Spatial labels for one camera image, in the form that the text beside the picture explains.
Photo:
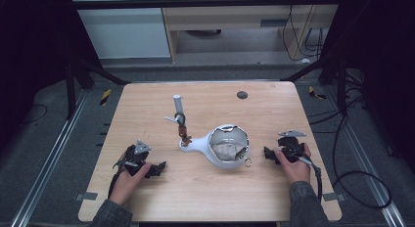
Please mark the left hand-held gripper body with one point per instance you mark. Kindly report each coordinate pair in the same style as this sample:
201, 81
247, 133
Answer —
133, 161

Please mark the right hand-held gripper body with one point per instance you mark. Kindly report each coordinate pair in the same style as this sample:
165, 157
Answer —
290, 148

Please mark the grey cloth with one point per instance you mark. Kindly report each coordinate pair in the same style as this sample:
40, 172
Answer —
226, 152

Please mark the white key stand with bowl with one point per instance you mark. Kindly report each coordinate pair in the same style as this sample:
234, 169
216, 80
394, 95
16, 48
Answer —
208, 148

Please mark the person's right hand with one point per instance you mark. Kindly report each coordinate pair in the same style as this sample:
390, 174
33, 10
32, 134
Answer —
295, 171

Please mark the person's left hand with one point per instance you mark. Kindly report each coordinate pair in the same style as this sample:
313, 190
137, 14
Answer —
125, 186

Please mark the grey tape strip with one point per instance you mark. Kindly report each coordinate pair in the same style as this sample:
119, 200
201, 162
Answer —
86, 196
334, 197

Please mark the yellow black striped tape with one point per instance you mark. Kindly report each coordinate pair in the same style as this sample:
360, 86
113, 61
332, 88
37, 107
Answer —
105, 96
315, 93

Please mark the grey round table grommet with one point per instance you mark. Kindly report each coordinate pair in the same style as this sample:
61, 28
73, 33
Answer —
242, 95

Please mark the black metal stand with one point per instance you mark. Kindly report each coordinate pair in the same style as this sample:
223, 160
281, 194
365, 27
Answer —
70, 90
341, 86

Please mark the white cabinet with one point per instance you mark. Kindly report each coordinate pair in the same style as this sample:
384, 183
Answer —
124, 34

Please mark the black curtain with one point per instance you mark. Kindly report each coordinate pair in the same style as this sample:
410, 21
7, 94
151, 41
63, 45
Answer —
385, 57
32, 41

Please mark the light wooden desk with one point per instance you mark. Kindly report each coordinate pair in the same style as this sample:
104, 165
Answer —
228, 20

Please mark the aluminium floor rail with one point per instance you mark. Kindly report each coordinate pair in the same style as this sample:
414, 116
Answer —
368, 165
49, 158

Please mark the black horizontal frame bar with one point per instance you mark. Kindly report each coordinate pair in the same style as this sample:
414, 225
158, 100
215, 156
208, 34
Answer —
195, 3

